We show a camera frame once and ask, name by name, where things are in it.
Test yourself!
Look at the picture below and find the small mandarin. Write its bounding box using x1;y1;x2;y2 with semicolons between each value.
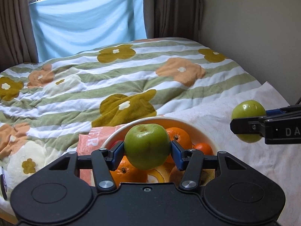
193;142;214;156

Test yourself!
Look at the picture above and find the large orange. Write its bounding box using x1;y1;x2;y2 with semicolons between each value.
110;156;148;187

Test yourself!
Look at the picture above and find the green apple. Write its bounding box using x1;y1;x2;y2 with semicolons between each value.
230;99;267;144
124;124;170;170

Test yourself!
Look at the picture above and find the red cherry tomato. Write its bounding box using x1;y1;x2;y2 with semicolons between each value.
110;140;122;149

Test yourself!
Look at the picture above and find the pink printed cloth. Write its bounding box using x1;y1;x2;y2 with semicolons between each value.
76;125;123;187

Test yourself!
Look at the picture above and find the cream duck-print bowl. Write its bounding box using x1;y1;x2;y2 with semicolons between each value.
104;117;217;169

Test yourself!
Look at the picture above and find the white tray cloth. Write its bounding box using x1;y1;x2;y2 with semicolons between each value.
167;82;300;225

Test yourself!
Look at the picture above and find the floral striped quilt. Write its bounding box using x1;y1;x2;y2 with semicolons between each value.
1;37;260;203

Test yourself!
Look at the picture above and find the black key fob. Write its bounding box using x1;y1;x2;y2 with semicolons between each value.
0;167;8;201

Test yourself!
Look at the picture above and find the light blue window sheet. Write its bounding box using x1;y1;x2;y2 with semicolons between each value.
29;0;146;62

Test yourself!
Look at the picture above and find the left brown curtain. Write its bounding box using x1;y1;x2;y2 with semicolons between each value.
1;0;39;71

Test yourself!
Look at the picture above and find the brown curtain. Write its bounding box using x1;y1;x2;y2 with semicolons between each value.
1;0;39;71
143;0;203;42

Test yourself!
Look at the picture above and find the right brown curtain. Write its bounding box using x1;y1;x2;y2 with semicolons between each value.
143;0;203;42

